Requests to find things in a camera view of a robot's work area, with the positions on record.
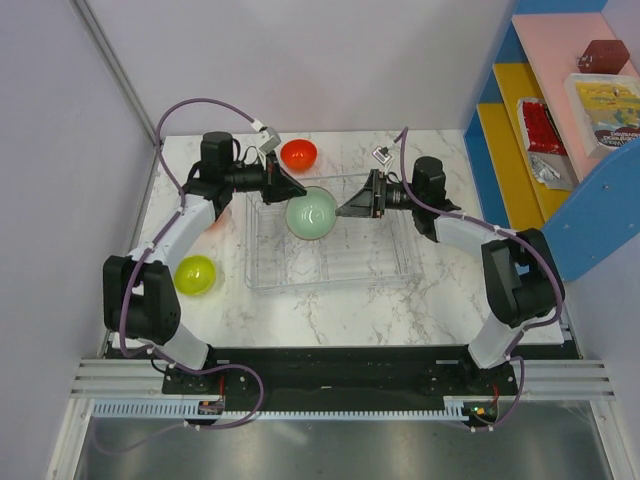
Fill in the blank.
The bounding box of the pale green ceramic bowl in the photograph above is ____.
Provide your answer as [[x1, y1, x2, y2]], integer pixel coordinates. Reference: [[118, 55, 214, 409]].
[[285, 186, 338, 241]]

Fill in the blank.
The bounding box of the colourful shelf unit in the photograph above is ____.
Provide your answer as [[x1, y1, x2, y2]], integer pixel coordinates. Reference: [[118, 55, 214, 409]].
[[464, 1, 639, 283]]

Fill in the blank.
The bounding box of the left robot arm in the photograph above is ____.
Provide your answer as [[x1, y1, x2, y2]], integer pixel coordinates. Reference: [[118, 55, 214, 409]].
[[102, 128, 307, 393]]

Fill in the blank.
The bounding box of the purple cable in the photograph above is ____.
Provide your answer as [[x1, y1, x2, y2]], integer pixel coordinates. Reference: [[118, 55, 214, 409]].
[[394, 125, 567, 434], [92, 97, 266, 456]]

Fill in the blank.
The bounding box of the aluminium frame rail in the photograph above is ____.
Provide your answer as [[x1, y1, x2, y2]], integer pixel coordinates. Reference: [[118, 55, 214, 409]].
[[69, 0, 155, 145]]

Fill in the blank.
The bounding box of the dark red box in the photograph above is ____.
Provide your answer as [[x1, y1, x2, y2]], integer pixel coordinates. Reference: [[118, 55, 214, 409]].
[[578, 39, 630, 75]]

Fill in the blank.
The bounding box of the clear box with yellow print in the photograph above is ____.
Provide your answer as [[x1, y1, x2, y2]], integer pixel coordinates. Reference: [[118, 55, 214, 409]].
[[564, 73, 639, 160]]

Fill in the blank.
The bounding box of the white slotted cable duct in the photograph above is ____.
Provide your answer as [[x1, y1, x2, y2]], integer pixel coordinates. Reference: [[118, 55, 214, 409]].
[[91, 399, 471, 421]]

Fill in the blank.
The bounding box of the orange bowl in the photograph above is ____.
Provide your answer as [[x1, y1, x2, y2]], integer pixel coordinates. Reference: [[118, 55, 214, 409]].
[[280, 139, 318, 172], [207, 208, 232, 231]]

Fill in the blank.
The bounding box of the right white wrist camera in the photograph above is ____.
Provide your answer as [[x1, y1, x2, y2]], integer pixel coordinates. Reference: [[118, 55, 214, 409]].
[[372, 146, 393, 167]]

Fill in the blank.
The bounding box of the crumpled silver wrapper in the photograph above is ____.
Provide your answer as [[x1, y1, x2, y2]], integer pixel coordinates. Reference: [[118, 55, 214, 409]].
[[527, 152, 573, 191]]

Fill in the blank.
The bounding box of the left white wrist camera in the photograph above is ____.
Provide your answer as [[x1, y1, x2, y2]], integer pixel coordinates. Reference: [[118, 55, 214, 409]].
[[256, 126, 281, 155]]

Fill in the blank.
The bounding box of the red packet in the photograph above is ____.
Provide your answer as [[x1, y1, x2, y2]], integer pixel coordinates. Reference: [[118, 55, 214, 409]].
[[517, 97, 567, 156]]

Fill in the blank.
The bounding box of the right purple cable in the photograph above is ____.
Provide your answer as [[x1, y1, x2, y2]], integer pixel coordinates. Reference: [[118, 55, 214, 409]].
[[394, 125, 567, 434]]

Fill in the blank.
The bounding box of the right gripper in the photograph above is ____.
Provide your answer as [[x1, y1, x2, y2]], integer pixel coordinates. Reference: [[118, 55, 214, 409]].
[[336, 170, 422, 219]]

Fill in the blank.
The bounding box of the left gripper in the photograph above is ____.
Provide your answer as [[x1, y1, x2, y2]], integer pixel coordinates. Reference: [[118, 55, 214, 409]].
[[225, 151, 307, 206]]

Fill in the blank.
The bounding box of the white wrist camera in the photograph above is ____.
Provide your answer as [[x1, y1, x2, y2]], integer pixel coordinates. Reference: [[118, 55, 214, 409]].
[[372, 146, 393, 167], [256, 126, 281, 155]]

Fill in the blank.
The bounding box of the yellow-green bowl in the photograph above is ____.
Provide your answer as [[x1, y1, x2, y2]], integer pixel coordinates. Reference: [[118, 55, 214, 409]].
[[174, 255, 217, 296]]

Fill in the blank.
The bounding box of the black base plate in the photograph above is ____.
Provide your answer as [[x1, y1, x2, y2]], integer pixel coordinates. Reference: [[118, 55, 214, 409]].
[[162, 346, 517, 412]]

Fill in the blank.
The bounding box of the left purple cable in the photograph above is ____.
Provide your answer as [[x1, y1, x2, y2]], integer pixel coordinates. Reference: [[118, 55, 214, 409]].
[[92, 97, 266, 456]]

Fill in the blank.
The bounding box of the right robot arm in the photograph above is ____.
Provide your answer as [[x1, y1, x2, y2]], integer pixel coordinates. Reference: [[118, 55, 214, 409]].
[[336, 156, 565, 394]]

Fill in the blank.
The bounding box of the clear wire dish rack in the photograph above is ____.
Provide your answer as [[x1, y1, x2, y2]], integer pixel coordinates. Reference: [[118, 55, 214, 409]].
[[245, 193, 420, 292]]

